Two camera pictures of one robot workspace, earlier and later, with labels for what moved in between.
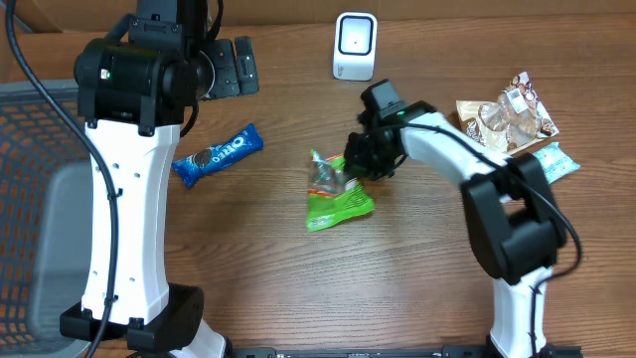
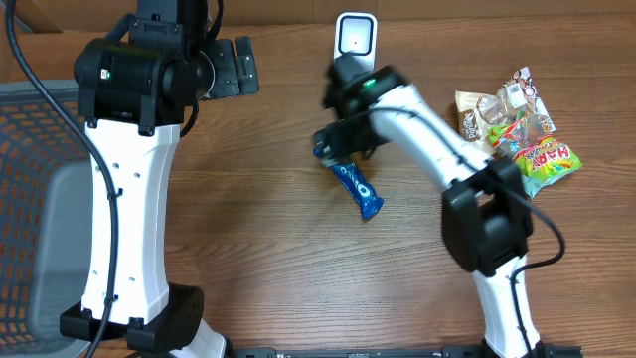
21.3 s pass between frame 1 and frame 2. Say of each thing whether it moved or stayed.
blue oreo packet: moved
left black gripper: stayed
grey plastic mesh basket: stayed
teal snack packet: moved
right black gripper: moved
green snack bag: moved
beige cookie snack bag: stayed
